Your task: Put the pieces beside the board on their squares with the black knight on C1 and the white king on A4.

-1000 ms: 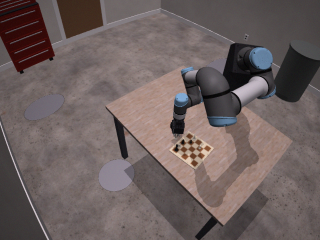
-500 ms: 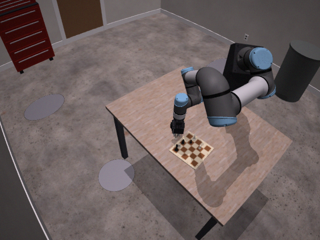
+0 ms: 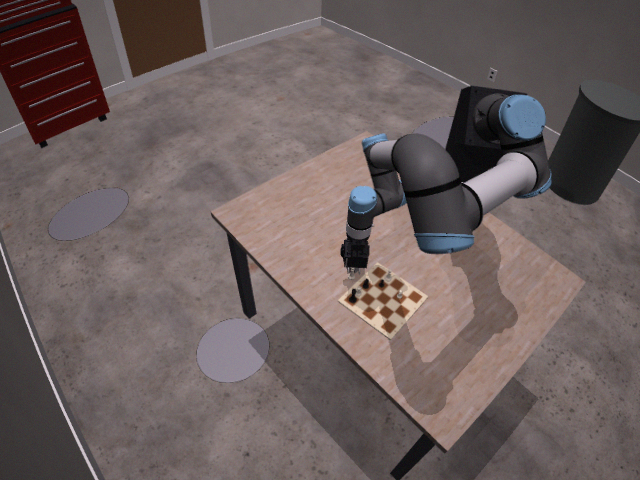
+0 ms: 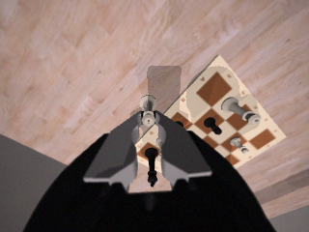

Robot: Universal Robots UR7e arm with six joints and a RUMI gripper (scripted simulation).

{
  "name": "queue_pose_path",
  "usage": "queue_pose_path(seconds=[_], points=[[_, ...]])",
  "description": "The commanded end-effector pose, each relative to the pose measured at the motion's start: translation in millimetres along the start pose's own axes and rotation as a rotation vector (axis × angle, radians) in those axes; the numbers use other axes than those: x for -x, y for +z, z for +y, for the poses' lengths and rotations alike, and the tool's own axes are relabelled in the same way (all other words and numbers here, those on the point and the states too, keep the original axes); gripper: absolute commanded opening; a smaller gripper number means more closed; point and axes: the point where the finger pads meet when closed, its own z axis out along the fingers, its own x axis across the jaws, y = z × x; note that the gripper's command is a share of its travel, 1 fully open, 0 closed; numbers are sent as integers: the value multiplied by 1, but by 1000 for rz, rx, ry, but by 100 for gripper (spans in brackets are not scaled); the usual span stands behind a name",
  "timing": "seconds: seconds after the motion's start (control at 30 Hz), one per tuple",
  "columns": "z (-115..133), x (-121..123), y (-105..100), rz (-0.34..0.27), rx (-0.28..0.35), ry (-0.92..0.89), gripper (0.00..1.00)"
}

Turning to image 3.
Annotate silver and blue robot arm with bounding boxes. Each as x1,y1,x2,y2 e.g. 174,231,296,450
346,93,551,254

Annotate chessboard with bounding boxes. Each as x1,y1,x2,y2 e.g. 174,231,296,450
338,263,428,340

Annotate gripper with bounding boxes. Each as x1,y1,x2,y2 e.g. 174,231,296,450
340,232,370,274

